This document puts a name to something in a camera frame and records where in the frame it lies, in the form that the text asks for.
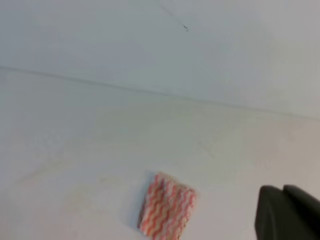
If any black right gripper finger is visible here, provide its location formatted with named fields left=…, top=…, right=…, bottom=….
left=254, top=185, right=320, bottom=240

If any pink white striped rag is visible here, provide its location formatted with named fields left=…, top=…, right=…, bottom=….
left=137, top=172, right=197, bottom=240

